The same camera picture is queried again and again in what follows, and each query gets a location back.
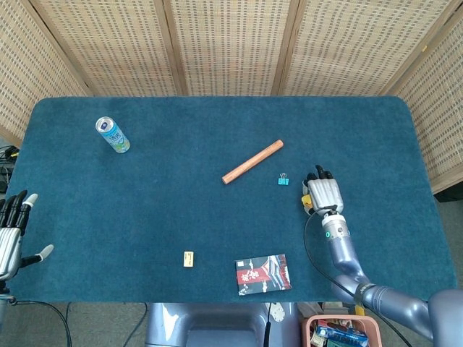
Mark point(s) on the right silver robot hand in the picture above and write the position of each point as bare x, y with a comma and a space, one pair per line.
325, 193

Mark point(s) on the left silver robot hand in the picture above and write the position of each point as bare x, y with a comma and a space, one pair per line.
9, 242

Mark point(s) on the yellow rubber duck toy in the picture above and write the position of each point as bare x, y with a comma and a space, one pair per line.
306, 200

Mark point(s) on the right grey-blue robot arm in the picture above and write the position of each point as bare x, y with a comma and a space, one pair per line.
361, 278

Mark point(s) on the teal binder clip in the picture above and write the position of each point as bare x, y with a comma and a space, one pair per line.
283, 181

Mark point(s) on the wooden rolling pin rod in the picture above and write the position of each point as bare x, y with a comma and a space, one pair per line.
252, 162

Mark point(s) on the red black snack packet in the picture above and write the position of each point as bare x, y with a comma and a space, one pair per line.
263, 274

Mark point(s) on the pink plastic basket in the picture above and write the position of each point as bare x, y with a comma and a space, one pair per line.
307, 327

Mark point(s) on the blue box in basket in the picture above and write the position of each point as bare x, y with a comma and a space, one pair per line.
341, 334

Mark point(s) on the blue green drink can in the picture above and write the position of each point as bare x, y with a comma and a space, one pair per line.
114, 137

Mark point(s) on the blue carpet table cover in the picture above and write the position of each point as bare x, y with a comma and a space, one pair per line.
162, 209

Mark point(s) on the grey-blue robot torso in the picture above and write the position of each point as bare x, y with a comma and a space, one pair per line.
220, 325

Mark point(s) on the woven rattan folding screen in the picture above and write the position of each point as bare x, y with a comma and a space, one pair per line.
231, 47

